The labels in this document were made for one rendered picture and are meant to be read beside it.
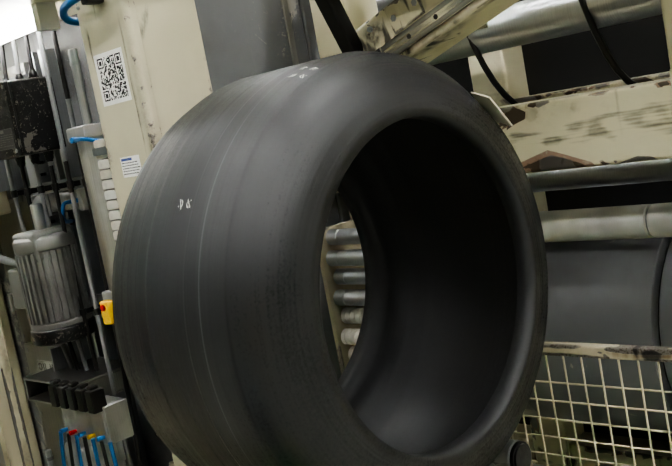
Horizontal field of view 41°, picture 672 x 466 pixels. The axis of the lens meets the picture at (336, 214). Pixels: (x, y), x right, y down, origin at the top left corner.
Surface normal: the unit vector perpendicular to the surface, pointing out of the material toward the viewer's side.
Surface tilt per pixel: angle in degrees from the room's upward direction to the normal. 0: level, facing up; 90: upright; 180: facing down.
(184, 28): 90
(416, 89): 80
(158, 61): 90
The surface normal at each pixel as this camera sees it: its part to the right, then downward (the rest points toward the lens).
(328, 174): 0.58, -0.16
